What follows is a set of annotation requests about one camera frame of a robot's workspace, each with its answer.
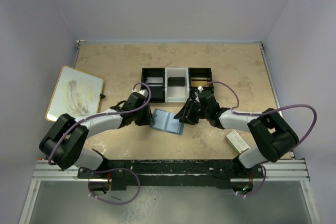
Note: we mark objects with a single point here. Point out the white card box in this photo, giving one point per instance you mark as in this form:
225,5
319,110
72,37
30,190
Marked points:
237,142

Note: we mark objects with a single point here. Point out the blue leather card holder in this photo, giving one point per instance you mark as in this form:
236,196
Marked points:
165,121

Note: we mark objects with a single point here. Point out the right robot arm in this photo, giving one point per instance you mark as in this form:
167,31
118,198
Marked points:
271,133

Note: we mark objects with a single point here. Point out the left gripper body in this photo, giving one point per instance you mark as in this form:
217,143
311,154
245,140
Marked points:
143,116

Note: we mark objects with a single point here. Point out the gold card in tray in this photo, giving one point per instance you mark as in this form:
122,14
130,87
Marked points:
195,82

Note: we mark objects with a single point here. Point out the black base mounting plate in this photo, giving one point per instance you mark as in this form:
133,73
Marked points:
218,173

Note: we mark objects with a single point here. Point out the black card in tray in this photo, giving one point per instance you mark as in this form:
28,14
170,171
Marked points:
176,82

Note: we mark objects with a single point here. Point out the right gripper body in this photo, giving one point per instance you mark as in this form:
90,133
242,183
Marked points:
192,111

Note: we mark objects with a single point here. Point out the black and white sorting tray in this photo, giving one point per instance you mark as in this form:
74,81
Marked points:
165,94

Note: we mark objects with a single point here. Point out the white card in tray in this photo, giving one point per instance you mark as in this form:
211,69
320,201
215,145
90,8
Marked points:
154,81

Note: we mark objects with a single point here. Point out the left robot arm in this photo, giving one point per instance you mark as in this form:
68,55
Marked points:
64,142

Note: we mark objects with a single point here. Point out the yellow framed whiteboard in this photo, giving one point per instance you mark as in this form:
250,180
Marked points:
76,93

